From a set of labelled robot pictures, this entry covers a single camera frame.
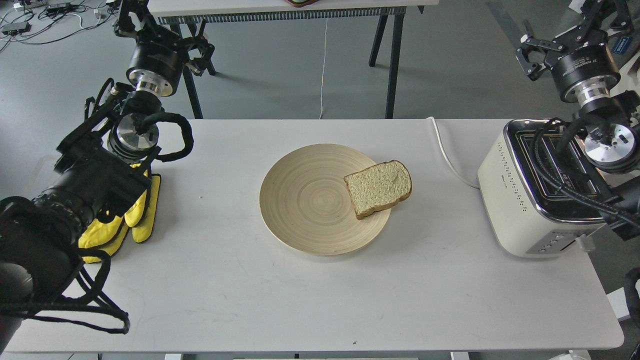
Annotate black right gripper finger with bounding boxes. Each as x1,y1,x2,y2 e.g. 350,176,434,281
515,20,557,81
570,0,634,34

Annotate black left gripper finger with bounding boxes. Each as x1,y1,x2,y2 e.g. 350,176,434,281
186,20,217,76
113,0,158,39

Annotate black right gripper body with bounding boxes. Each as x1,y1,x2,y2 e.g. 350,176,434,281
545,30,620,104

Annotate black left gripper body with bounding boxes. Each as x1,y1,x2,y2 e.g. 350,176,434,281
126,30,200,98

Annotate slice of bread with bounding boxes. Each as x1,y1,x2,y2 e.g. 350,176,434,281
343,160,413,220

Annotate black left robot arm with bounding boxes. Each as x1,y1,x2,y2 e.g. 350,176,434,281
1,0,216,350

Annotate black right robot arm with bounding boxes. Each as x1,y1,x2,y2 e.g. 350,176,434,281
515,0,639,240

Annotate cream white toaster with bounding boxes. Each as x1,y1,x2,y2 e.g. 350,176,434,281
477,119,606,259

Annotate background table with black legs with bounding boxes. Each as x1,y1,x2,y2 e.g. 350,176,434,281
147,0,439,119

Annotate brown object on background table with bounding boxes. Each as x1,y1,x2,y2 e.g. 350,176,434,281
285,0,318,8

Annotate round bamboo plate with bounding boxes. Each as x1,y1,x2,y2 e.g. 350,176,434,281
259,143,391,256

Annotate floor cables and power strips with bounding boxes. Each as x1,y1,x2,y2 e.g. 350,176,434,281
0,0,121,54

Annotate thin white hanging cable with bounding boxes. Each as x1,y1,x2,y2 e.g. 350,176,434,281
319,18,329,120

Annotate white toaster power cable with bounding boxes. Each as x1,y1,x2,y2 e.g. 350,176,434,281
426,116,481,189

